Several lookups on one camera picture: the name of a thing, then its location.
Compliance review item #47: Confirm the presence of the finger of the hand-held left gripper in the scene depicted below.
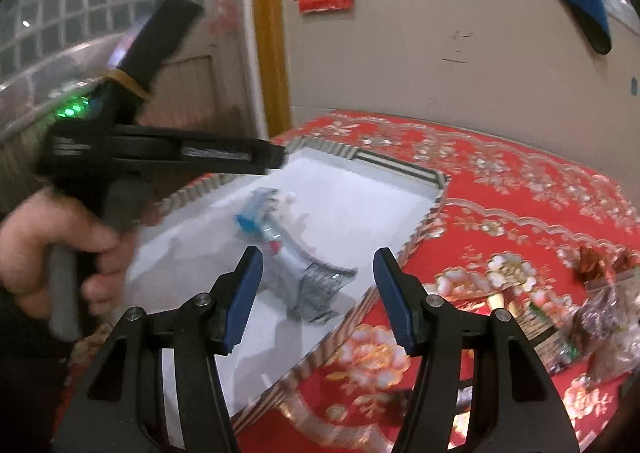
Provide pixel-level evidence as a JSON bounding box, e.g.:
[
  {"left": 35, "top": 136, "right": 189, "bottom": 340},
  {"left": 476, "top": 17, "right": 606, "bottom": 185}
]
[{"left": 115, "top": 125, "right": 290, "bottom": 178}]

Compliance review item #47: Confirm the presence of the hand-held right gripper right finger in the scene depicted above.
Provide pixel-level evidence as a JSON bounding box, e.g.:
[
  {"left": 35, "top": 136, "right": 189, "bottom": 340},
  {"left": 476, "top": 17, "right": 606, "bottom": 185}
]
[{"left": 372, "top": 247, "right": 581, "bottom": 453}]

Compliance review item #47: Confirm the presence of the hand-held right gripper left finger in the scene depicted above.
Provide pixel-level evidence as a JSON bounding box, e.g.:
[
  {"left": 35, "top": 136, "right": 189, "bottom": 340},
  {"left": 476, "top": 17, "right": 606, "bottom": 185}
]
[{"left": 52, "top": 247, "right": 264, "bottom": 453}]

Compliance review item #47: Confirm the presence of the silver snack packet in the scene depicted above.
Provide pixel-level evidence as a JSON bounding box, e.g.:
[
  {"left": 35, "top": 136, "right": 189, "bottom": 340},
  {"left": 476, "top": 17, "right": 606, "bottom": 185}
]
[{"left": 272, "top": 240, "right": 360, "bottom": 325}]

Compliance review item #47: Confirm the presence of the blue white snack packet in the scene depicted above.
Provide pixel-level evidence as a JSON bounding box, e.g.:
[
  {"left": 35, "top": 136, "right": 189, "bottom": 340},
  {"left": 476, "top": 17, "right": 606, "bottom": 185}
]
[{"left": 234, "top": 187, "right": 308, "bottom": 255}]

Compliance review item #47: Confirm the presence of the white box with striped rim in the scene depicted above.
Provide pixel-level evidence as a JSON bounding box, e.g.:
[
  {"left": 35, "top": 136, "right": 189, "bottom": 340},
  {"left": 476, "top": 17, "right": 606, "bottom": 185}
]
[{"left": 120, "top": 134, "right": 452, "bottom": 436}]

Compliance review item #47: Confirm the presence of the brown patterned snack packet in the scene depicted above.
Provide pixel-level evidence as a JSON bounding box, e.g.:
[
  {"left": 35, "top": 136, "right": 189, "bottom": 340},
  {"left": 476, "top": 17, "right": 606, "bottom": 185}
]
[{"left": 520, "top": 305, "right": 582, "bottom": 375}]

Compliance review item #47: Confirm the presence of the clear brown snack packet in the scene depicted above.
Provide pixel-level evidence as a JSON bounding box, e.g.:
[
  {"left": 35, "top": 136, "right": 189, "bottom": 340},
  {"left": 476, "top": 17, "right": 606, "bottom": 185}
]
[{"left": 570, "top": 277, "right": 640, "bottom": 385}]

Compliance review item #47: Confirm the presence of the person's left hand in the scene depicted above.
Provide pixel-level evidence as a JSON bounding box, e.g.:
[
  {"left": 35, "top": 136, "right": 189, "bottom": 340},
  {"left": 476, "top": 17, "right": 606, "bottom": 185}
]
[{"left": 0, "top": 187, "right": 138, "bottom": 320}]

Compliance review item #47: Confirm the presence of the brown slatted panel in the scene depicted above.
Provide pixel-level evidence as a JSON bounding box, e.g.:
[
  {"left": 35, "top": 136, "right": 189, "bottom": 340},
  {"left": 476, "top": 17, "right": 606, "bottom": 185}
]
[{"left": 150, "top": 53, "right": 252, "bottom": 174}]

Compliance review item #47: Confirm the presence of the red floral tablecloth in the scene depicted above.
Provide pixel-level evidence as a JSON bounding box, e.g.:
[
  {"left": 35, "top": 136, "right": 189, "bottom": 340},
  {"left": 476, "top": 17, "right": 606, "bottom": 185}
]
[{"left": 55, "top": 110, "right": 640, "bottom": 453}]

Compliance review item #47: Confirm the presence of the wooden door frame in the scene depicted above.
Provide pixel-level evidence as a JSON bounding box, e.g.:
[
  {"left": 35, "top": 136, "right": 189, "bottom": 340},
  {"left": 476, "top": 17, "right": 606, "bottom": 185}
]
[{"left": 249, "top": 0, "right": 294, "bottom": 140}]

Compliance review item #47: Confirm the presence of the white wall switch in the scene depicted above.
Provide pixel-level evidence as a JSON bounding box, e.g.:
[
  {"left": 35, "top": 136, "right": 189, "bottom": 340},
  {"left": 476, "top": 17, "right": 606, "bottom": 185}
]
[{"left": 602, "top": 0, "right": 640, "bottom": 36}]

